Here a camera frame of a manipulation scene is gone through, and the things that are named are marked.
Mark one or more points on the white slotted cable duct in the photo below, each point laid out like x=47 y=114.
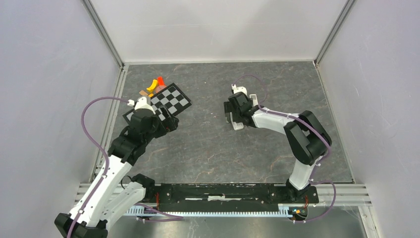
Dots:
x=281 y=212

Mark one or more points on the white remote control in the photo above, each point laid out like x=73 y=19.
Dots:
x=254 y=99
x=237 y=125

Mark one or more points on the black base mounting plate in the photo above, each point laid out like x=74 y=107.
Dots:
x=227 y=197

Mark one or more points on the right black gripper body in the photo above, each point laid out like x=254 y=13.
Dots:
x=228 y=108

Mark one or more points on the red toy block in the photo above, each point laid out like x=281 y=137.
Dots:
x=161 y=81

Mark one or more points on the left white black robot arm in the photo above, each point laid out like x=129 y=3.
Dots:
x=97 y=212

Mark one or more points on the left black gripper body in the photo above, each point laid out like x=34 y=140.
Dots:
x=168 y=124

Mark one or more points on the checkerboard calibration plate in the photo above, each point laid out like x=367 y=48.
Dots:
x=171 y=98

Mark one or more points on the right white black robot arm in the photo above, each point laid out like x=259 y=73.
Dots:
x=307 y=138

